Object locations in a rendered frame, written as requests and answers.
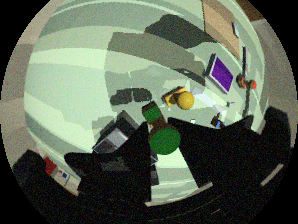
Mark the red-knobbed stamp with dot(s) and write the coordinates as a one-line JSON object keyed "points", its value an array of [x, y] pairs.
{"points": [[242, 84]]}

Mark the yellow rubber stamp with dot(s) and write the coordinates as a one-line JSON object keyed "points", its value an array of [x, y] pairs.
{"points": [[184, 100]]}

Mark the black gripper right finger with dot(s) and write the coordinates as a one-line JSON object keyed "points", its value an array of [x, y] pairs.
{"points": [[203, 148]]}

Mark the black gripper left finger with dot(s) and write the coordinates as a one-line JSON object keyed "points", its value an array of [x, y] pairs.
{"points": [[130, 163]]}

